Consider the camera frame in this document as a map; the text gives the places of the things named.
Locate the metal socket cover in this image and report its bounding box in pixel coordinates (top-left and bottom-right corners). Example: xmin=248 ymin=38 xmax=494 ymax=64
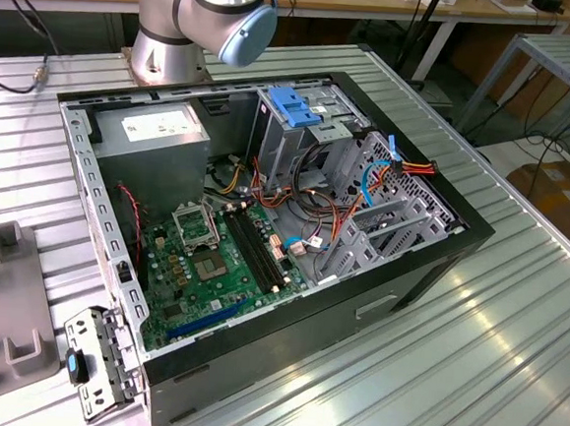
xmin=168 ymin=199 xmax=225 ymax=256

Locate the metal slot retention bracket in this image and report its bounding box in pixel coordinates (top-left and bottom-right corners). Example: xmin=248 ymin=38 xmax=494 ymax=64
xmin=55 ymin=303 xmax=153 ymax=426

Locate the black PC case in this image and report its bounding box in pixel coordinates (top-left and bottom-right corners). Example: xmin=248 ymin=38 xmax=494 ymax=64
xmin=31 ymin=48 xmax=507 ymax=426

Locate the red yellow disk power wire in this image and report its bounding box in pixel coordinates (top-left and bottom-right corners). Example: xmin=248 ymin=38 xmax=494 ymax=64
xmin=357 ymin=153 xmax=441 ymax=225

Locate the red black fan wire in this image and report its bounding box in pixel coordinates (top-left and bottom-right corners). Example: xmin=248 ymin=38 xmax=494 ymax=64
xmin=111 ymin=183 xmax=148 ymax=267

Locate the blue expansion slot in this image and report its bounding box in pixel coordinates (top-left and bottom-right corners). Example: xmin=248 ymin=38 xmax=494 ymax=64
xmin=164 ymin=290 xmax=250 ymax=348

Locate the blue plastic drive bracket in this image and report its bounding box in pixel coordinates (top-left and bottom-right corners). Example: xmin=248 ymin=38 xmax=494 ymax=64
xmin=265 ymin=86 xmax=325 ymax=132

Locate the metal optical drive cage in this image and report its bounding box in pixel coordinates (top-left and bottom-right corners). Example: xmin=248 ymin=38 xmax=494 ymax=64
xmin=244 ymin=79 xmax=375 ymax=201

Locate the cardboard box with labels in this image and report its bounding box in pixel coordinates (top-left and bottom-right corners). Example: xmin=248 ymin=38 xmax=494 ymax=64
xmin=501 ymin=158 xmax=570 ymax=256

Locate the black case fan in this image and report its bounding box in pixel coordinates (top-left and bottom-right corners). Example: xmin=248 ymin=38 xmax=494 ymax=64
xmin=104 ymin=182 xmax=158 ymax=292

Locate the blue data wire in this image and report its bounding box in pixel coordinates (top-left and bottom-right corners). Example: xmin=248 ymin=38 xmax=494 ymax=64
xmin=356 ymin=133 xmax=404 ymax=213

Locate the grey power supply unit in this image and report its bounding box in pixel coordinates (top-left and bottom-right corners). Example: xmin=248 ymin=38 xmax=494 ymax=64
xmin=85 ymin=96 xmax=215 ymax=222

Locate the black latch with blue tab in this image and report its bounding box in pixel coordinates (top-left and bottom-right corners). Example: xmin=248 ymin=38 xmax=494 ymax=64
xmin=62 ymin=346 xmax=92 ymax=385

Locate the blue wire with white plug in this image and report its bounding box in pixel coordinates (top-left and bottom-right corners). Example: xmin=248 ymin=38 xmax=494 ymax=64
xmin=281 ymin=234 xmax=324 ymax=260

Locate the wooden desk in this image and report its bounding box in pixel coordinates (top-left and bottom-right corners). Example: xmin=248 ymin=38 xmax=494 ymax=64
xmin=0 ymin=0 xmax=570 ymax=96

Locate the metal disk bay cage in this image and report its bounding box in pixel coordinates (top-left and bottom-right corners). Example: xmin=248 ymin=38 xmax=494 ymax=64
xmin=308 ymin=126 xmax=473 ymax=300

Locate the black cable with silver connector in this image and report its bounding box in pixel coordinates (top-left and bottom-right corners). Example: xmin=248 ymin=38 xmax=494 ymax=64
xmin=0 ymin=49 xmax=51 ymax=96

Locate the grey parts rack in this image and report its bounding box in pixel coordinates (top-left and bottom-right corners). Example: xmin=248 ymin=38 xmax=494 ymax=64
xmin=0 ymin=219 xmax=74 ymax=411

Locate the green motherboard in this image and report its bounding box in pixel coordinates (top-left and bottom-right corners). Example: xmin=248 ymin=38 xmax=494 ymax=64
xmin=130 ymin=194 xmax=316 ymax=363

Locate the CPU socket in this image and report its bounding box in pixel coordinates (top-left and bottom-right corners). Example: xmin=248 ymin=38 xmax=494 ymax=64
xmin=191 ymin=247 xmax=236 ymax=285

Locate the power supply wire bundle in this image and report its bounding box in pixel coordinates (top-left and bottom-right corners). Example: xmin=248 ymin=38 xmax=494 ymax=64
xmin=198 ymin=152 xmax=364 ymax=259

